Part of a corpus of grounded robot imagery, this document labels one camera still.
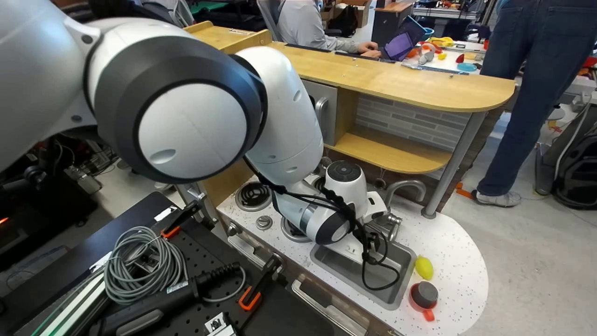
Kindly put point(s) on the red toy pot grey lid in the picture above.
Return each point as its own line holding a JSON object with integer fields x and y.
{"x": 424, "y": 295}

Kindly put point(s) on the silver toy faucet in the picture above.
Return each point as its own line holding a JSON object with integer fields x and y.
{"x": 407, "y": 185}

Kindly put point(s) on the yellow toy lemon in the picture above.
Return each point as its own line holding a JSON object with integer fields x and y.
{"x": 424, "y": 267}

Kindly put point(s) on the black coil toy burner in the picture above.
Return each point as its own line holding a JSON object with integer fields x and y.
{"x": 292, "y": 233}
{"x": 254, "y": 196}

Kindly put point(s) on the silver toy sink basin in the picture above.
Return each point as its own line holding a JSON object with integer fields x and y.
{"x": 338, "y": 263}

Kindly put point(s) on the small wooden lower shelf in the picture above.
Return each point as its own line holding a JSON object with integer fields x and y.
{"x": 392, "y": 151}

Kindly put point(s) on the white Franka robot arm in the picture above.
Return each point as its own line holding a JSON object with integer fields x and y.
{"x": 187, "y": 123}

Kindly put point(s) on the seated person grey shirt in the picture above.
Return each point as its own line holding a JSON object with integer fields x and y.
{"x": 305, "y": 24}

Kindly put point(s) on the black clamp orange trigger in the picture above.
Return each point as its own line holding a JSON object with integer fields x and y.
{"x": 180, "y": 220}
{"x": 258, "y": 289}

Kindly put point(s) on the brown wooden cabinet panel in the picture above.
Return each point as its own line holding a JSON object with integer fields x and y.
{"x": 226, "y": 179}

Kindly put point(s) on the white tiled back panel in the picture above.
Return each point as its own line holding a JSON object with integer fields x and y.
{"x": 411, "y": 121}

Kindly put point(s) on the silver toy stove knob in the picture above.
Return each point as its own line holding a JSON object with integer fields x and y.
{"x": 264, "y": 222}

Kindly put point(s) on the grey metal support pole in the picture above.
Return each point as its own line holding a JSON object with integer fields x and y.
{"x": 450, "y": 168}

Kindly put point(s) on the white green flat strips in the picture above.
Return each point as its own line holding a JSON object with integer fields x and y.
{"x": 72, "y": 308}

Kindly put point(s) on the laptop with purple screen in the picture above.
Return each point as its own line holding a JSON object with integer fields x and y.
{"x": 402, "y": 43}

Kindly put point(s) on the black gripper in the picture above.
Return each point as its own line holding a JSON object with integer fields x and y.
{"x": 379, "y": 232}

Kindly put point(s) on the black perforated breadboard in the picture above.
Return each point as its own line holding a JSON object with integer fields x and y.
{"x": 206, "y": 248}

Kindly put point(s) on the standing person in jeans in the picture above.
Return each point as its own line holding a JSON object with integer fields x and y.
{"x": 534, "y": 75}

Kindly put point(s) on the black backpack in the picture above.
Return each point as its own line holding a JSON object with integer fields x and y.
{"x": 575, "y": 168}

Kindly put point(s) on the silver toy oven door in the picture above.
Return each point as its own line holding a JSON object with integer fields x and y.
{"x": 197, "y": 198}

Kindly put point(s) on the light wooden shelf board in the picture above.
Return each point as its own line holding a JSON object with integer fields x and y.
{"x": 398, "y": 77}

